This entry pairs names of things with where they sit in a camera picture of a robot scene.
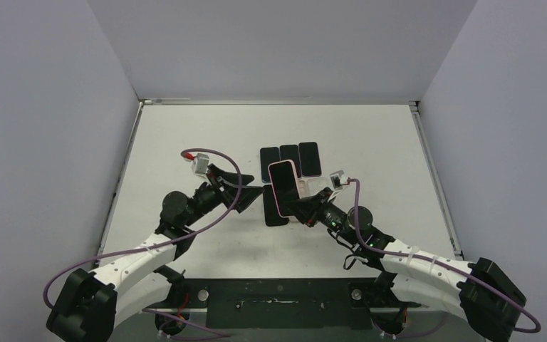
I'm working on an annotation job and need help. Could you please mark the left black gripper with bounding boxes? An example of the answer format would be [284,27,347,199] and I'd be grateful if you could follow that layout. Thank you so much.
[184,164,264,227]

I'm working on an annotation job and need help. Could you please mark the beige phone case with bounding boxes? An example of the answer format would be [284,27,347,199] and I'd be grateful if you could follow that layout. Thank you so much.
[288,180,311,223]

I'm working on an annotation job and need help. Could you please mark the clear phone case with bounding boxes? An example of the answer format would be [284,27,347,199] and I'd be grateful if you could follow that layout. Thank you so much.
[306,177,340,201]

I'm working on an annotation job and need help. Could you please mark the black phone case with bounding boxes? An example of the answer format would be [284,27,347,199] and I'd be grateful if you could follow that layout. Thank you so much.
[262,185,289,227]

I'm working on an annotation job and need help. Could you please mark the phone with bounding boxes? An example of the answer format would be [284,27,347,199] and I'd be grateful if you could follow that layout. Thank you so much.
[259,147,281,183]
[268,160,300,218]
[298,142,322,177]

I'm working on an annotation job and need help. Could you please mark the black smartphone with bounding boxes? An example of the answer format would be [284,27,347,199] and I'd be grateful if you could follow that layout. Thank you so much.
[279,145,302,178]

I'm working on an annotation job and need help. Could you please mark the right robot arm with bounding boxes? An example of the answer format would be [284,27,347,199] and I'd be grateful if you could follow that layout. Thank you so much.
[281,188,526,341]

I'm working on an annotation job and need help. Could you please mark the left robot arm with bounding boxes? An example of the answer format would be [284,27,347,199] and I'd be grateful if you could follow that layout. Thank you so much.
[46,164,264,341]

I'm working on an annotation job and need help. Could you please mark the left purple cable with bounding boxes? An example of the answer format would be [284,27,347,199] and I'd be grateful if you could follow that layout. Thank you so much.
[42,147,244,313]

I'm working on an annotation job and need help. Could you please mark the purple cable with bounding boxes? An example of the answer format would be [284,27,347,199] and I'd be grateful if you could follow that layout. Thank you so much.
[42,147,244,313]
[346,177,543,334]

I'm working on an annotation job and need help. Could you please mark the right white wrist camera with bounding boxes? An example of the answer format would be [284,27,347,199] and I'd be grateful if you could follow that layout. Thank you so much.
[330,170,350,191]

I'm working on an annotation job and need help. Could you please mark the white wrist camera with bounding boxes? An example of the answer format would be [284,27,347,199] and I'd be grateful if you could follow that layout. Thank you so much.
[330,170,350,191]
[191,152,209,177]

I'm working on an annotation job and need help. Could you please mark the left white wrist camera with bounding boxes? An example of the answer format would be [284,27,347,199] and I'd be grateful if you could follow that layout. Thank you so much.
[191,152,209,177]

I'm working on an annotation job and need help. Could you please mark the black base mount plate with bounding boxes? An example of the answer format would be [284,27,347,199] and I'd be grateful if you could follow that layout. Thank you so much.
[136,278,425,331]

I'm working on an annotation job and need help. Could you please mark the aluminium table frame rail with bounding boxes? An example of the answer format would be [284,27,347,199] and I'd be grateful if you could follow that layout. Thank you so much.
[140,97,420,111]

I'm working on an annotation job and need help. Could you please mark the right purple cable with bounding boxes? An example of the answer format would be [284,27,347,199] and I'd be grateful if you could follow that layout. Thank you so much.
[346,177,543,334]

